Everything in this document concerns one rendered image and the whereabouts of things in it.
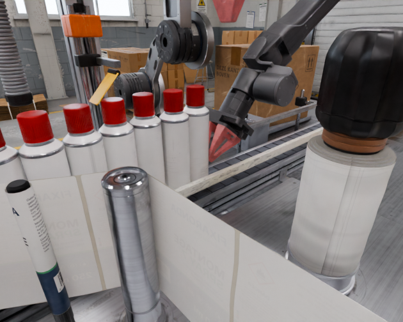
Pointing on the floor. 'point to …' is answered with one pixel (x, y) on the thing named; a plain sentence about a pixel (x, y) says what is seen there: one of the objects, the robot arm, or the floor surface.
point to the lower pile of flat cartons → (4, 114)
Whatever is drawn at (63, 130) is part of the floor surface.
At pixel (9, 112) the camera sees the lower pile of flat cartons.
